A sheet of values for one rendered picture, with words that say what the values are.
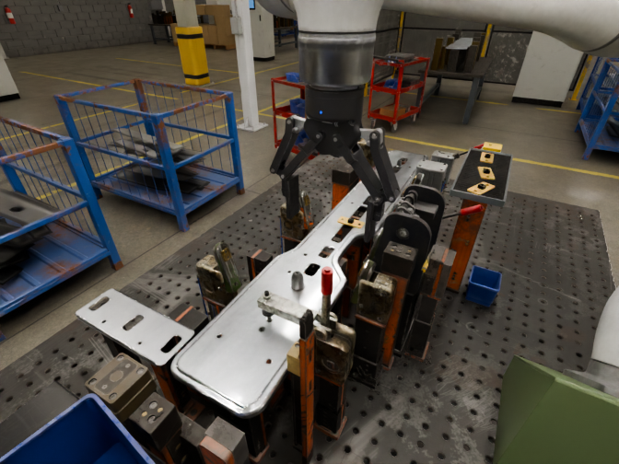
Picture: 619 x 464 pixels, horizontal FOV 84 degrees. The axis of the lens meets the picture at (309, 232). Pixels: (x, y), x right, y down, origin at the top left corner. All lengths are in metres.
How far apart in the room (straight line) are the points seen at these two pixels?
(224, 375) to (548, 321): 1.09
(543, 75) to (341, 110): 7.22
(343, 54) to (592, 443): 0.78
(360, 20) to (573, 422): 0.75
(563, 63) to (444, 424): 6.97
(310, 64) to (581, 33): 0.44
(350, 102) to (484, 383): 0.93
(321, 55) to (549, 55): 7.21
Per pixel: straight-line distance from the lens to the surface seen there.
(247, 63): 5.13
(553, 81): 7.63
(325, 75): 0.43
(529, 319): 1.42
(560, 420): 0.85
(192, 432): 0.70
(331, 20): 0.42
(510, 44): 8.39
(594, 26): 0.73
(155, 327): 0.86
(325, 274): 0.61
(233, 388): 0.72
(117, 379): 0.73
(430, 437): 1.04
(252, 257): 1.00
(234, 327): 0.81
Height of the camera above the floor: 1.61
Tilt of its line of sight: 34 degrees down
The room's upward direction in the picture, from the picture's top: straight up
